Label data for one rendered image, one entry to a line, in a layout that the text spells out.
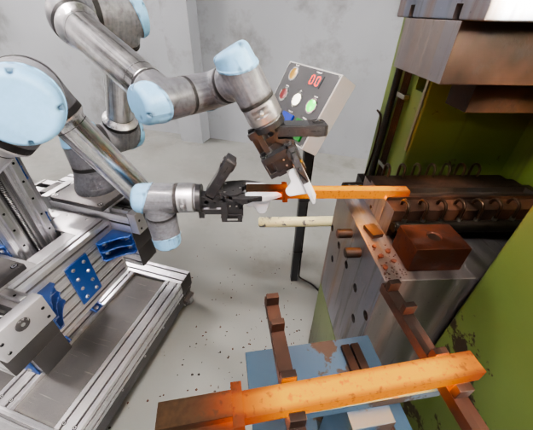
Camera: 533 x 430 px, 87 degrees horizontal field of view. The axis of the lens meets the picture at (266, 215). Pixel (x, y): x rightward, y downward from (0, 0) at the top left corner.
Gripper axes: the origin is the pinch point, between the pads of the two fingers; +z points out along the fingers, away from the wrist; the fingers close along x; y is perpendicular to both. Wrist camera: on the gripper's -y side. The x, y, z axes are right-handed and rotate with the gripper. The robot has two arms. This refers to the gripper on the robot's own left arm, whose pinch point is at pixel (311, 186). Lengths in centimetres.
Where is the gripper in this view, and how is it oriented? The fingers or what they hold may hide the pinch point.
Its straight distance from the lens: 71.8
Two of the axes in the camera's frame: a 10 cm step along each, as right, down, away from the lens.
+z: 4.7, 7.0, 5.4
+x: 0.5, 5.9, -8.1
